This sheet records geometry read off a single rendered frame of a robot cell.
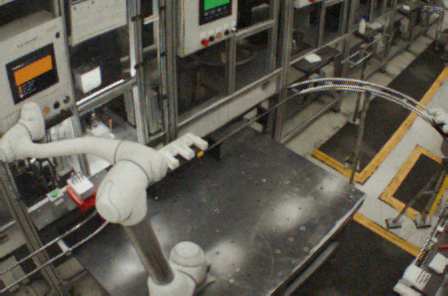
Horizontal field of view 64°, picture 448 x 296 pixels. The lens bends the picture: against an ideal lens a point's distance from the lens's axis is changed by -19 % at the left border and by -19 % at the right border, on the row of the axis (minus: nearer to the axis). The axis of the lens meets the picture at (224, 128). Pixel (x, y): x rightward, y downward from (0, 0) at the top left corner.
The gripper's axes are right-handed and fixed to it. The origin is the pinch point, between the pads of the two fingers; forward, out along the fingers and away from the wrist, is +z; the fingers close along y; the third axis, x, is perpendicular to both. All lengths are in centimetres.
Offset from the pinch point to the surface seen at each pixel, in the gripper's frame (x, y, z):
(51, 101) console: -9.5, -14.7, -31.8
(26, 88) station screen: -7.3, -2.5, -45.3
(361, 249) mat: 104, -162, 110
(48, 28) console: -10, -19, -67
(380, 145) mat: 54, -285, 108
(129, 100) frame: -29, -72, 4
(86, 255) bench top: 15.7, -0.8, 45.3
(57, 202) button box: 3.3, 0.6, 13.2
